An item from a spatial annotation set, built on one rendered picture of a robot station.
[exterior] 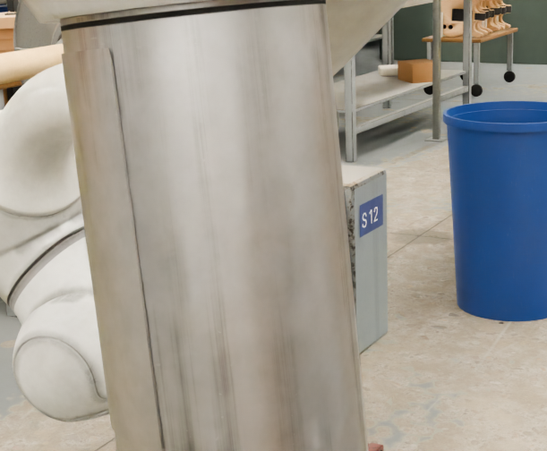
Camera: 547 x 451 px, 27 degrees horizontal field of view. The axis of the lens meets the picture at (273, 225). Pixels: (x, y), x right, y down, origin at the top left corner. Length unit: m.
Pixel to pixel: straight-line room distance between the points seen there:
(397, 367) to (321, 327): 3.26
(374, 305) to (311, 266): 0.88
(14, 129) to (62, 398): 0.20
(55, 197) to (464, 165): 3.17
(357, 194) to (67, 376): 0.47
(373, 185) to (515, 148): 2.66
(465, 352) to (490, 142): 0.71
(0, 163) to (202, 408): 0.50
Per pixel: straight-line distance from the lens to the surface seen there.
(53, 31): 1.39
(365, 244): 1.24
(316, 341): 0.41
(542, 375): 3.64
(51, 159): 0.86
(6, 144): 0.86
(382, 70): 8.21
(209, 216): 0.39
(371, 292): 1.27
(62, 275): 0.88
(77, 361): 0.84
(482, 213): 3.98
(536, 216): 3.97
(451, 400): 3.44
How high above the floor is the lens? 1.39
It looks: 15 degrees down
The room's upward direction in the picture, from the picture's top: 2 degrees counter-clockwise
